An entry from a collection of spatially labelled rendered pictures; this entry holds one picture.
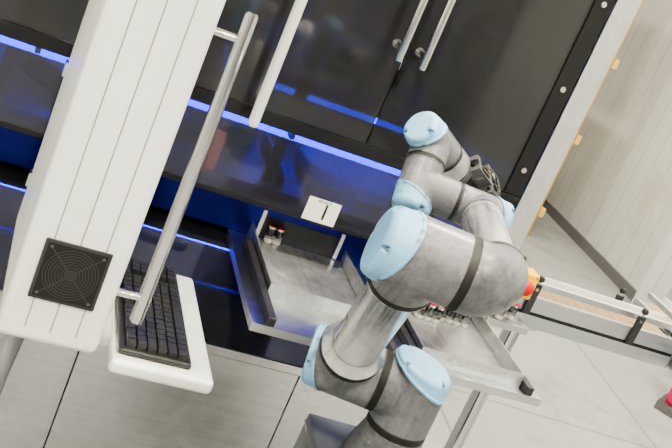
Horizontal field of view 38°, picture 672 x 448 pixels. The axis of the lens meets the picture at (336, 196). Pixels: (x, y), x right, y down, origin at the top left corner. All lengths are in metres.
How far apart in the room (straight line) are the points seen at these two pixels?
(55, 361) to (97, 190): 0.86
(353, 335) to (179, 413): 1.02
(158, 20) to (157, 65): 0.07
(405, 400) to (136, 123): 0.67
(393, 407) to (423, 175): 0.42
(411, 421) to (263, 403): 0.85
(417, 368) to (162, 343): 0.49
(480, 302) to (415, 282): 0.10
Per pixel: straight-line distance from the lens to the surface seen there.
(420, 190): 1.76
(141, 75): 1.63
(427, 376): 1.75
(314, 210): 2.34
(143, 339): 1.88
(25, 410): 2.55
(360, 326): 1.58
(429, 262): 1.38
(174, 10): 1.61
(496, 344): 2.39
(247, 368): 2.51
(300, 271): 2.33
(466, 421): 2.95
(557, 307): 2.81
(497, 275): 1.40
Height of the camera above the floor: 1.69
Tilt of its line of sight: 16 degrees down
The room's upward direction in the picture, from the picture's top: 23 degrees clockwise
